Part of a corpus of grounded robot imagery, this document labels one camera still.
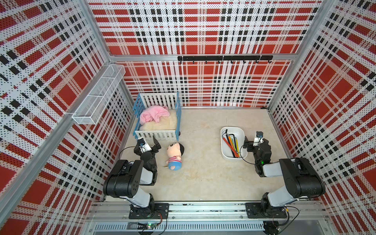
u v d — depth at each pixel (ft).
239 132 3.33
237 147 3.21
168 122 3.31
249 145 2.71
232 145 3.21
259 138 2.53
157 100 3.51
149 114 3.14
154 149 2.62
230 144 3.22
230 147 3.18
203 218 2.39
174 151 2.85
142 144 2.40
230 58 2.91
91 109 2.27
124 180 1.48
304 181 1.48
